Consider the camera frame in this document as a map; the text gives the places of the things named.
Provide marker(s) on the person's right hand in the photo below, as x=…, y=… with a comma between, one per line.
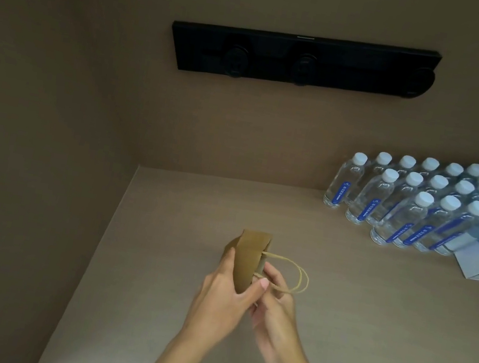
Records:
x=278, y=320

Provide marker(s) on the round black socket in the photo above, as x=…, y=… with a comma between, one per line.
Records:
x=304, y=67
x=420, y=83
x=235, y=57

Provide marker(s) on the person's left forearm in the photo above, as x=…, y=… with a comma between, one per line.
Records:
x=172, y=362

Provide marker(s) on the person's left thumb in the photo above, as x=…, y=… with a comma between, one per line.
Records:
x=253, y=287

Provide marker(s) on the small brown paper bag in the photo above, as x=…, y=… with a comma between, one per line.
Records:
x=250, y=256

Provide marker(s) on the black wall socket panel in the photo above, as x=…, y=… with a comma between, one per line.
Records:
x=269, y=58

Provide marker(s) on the person's left hand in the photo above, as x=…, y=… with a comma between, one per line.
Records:
x=217, y=303

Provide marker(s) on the group of clear water bottles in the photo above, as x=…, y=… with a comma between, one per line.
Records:
x=418, y=209

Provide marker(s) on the person's right fingers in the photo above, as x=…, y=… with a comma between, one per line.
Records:
x=274, y=285

